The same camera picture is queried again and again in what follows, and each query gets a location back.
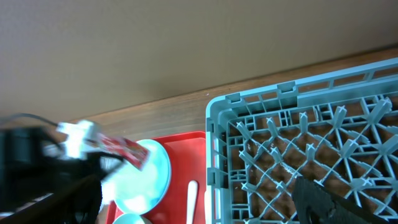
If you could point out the light blue plate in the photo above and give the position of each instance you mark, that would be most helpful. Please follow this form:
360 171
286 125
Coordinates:
139 191

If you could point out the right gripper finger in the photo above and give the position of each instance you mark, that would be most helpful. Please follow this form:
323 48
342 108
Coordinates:
314 204

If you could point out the white plastic fork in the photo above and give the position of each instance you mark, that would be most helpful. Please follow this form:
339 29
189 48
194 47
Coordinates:
192 192

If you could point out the red serving tray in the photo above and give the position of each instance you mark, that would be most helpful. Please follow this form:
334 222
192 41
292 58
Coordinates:
187 154

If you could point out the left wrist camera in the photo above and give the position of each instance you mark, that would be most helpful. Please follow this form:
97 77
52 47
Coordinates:
82 138

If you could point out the grey dishwasher rack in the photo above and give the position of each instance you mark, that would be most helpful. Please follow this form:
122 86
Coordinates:
338 129

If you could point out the mint green bowl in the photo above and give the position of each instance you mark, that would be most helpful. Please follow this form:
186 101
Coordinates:
129 218

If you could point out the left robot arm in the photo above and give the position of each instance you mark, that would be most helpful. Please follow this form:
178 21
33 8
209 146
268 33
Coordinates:
45 181

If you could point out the red snack wrapper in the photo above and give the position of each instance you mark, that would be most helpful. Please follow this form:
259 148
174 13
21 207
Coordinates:
133 152

